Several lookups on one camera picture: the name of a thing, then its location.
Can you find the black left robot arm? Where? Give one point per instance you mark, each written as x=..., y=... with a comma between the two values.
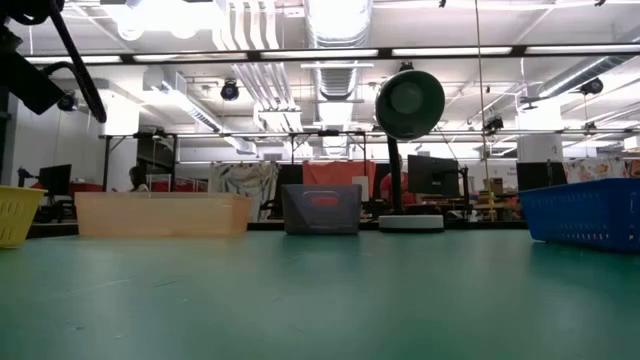
x=25, y=80

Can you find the red-orange cloth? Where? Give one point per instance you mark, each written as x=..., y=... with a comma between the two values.
x=340, y=172

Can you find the grey translucent bin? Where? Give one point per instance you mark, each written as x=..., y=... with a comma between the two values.
x=305, y=220

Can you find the person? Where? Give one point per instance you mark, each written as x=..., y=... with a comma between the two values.
x=386, y=189
x=136, y=180

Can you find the grey painted cloth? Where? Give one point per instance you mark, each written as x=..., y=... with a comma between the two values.
x=245, y=187

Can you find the black monitor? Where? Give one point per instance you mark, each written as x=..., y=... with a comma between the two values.
x=432, y=177
x=540, y=177
x=55, y=180

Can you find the white desk lamp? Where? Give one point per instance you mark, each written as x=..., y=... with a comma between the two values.
x=410, y=105

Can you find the black ceiling spotlight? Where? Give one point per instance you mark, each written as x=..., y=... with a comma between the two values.
x=493, y=125
x=230, y=91
x=591, y=86
x=67, y=103

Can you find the cardboard box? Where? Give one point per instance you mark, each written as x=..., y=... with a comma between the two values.
x=492, y=187

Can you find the orange translucent bin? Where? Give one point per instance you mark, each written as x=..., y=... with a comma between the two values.
x=150, y=215

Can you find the rig light bar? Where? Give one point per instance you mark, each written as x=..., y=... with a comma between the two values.
x=450, y=51

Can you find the blue plastic basket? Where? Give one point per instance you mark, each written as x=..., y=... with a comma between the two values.
x=580, y=215

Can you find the colourful patterned cloth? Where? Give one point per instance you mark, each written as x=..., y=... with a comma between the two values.
x=600, y=171

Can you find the yellow plastic basket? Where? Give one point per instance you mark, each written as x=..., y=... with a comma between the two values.
x=15, y=215

